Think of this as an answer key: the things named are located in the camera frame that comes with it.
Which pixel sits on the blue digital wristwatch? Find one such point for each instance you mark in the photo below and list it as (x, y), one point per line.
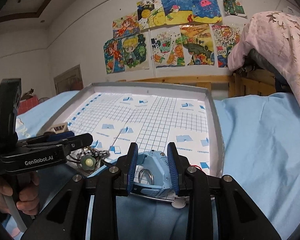
(152, 177)

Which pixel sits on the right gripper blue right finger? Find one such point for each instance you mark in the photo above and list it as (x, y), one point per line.
(216, 202)

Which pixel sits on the blue sea jellyfish painting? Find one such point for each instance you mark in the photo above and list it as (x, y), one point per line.
(179, 12)

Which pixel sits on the brown wooden door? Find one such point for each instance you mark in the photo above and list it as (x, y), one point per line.
(69, 80)

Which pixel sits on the orange fish drawing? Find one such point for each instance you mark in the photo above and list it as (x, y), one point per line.
(167, 47)

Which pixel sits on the yellow moon cat drawing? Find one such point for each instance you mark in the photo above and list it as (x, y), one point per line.
(150, 14)

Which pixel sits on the grey shallow tray box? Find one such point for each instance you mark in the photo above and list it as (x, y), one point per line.
(151, 115)

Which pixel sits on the light blue printed bedsheet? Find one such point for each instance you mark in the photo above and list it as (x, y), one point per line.
(261, 137)

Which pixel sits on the pink floral cloth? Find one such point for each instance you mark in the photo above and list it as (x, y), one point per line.
(275, 36)

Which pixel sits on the landscape turtle painting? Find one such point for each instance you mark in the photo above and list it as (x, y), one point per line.
(198, 44)

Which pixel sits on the colourful doodle calendar drawing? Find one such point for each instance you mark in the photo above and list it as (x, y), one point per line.
(226, 37)

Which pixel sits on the red haired character drawing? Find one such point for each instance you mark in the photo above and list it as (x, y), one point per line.
(234, 8)

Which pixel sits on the anime girl orange drawing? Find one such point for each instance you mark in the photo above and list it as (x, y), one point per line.
(113, 56)

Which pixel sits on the mermaid girl drawing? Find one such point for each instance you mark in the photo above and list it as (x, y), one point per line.
(125, 26)

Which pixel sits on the blond boy drawing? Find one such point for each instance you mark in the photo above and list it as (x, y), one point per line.
(135, 53)

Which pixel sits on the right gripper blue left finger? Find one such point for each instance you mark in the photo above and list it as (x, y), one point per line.
(87, 199)

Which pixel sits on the red checked cloth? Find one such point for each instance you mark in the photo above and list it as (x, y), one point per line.
(26, 105)

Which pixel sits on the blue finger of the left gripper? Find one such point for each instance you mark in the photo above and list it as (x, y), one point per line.
(57, 137)
(72, 142)

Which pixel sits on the brown hair tie yellow bead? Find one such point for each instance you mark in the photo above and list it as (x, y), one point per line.
(87, 159)

